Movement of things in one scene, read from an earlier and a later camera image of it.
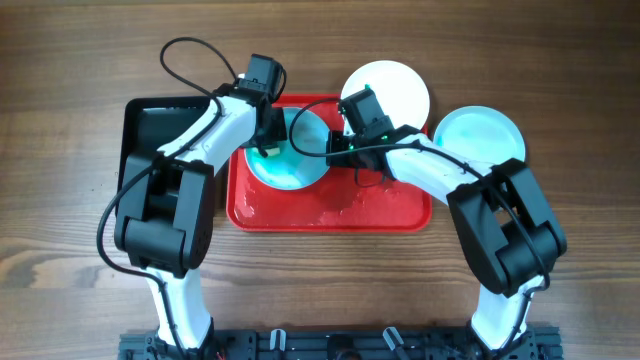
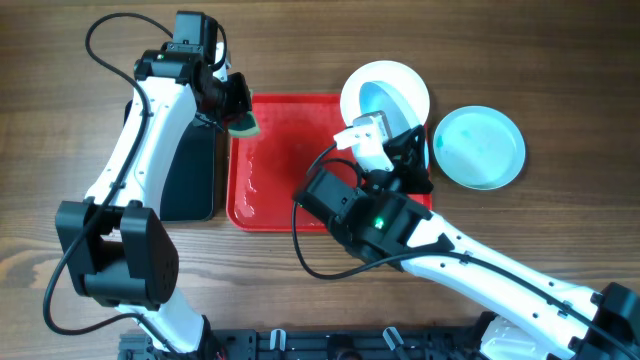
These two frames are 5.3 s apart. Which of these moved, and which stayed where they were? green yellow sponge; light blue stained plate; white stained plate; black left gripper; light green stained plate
Moved: light blue stained plate; black left gripper; green yellow sponge
Stayed: light green stained plate; white stained plate
